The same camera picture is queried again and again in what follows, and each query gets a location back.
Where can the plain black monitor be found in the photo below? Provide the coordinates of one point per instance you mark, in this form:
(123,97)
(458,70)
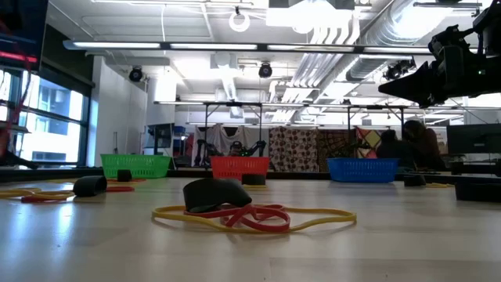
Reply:
(473,139)

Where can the large window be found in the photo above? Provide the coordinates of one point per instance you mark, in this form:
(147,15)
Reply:
(55,109)

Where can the dark orange patterned cloth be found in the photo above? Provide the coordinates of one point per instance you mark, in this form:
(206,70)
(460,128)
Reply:
(332,147)

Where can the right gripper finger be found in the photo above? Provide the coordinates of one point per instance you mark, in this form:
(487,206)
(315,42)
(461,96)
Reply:
(415,88)

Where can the long ceiling light bar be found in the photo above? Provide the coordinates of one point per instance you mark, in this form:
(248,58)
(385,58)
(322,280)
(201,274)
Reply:
(117,45)

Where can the brown white patterned cloth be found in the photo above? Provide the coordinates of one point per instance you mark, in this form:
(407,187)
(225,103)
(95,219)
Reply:
(293,149)

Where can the black metal frame stand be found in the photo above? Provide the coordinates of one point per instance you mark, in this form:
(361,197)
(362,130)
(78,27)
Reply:
(206,117)
(349,125)

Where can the colourful patterned cloth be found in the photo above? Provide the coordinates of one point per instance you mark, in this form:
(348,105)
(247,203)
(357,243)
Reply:
(370,139)

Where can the red rubber band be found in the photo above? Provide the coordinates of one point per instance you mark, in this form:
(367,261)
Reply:
(240,216)
(121,189)

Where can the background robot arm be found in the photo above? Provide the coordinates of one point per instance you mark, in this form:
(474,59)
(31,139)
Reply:
(201,150)
(236,149)

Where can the yellow rubber band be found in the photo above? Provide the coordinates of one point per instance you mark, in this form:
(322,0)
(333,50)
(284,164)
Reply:
(352,215)
(62,193)
(438,185)
(256,187)

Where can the person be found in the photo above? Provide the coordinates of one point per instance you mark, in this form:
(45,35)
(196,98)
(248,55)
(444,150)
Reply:
(391,150)
(424,145)

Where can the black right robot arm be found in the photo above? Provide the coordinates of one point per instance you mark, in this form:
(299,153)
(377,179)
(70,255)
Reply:
(493,35)

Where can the red plastic basket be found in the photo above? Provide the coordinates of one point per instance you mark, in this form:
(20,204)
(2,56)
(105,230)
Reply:
(238,166)

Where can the black ceiling spotlight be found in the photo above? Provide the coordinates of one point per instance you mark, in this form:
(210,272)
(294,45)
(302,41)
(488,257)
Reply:
(135,75)
(265,71)

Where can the black screen on stand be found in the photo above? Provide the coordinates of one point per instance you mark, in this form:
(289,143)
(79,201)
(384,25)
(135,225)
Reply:
(162,135)

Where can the black wide rubber band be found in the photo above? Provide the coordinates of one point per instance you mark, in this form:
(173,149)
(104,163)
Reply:
(477,192)
(415,180)
(90,186)
(124,175)

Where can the silver ventilation duct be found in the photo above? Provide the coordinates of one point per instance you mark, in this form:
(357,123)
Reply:
(395,19)

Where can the black binder clip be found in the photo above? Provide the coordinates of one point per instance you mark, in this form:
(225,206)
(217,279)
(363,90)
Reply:
(211,194)

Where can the white cloth sheet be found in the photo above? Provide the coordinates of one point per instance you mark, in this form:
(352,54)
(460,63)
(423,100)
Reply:
(225,135)

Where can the green plastic basket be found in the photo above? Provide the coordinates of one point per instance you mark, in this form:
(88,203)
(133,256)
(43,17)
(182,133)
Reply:
(135,166)

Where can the blue plastic basket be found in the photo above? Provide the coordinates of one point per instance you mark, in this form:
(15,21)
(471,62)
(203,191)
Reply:
(362,170)

